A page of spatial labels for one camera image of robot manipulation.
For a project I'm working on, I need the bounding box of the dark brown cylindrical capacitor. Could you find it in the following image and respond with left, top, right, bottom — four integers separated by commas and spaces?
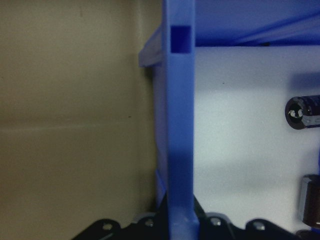
296, 173, 320, 227
284, 94, 320, 131

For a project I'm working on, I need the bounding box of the blue plastic capacitor bin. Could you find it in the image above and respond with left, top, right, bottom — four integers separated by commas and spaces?
138, 0, 320, 240

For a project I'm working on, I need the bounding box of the white bin liner sheet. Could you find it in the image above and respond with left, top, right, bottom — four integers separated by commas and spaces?
193, 46, 320, 240

